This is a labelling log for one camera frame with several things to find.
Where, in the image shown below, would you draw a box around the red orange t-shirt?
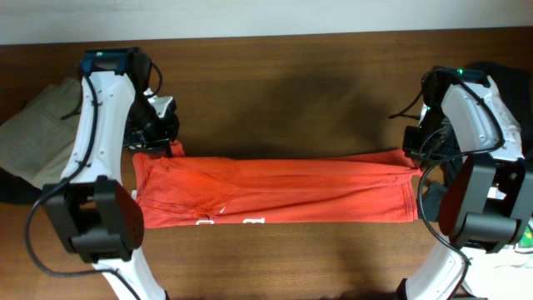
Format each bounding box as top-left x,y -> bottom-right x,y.
132,142 -> 421,228

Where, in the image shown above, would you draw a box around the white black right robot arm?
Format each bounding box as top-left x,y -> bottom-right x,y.
396,62 -> 532,299

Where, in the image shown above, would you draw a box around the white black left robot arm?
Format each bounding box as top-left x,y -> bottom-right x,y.
26,47 -> 180,299

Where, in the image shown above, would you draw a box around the folded khaki trousers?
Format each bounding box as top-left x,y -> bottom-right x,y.
1,77 -> 81,188

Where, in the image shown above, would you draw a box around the folded black garment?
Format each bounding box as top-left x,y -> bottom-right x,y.
0,169 -> 42,205

